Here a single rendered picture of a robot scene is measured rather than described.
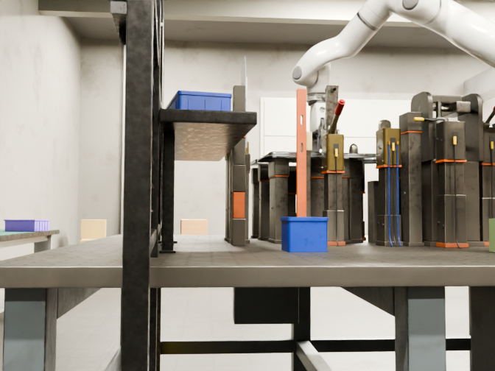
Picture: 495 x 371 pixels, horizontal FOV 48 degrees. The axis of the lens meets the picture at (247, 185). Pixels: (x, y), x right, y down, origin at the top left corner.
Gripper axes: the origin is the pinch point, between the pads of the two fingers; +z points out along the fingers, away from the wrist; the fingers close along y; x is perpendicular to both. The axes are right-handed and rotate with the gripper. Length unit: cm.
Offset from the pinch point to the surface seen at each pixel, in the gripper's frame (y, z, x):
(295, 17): 565, -252, -123
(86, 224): 689, 43, 172
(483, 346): -54, 57, -29
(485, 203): -24, 20, -48
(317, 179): -1.6, 11.3, 0.7
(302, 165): -16.2, 7.8, 9.8
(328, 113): -16.0, -9.1, 1.0
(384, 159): -22.4, 6.0, -15.0
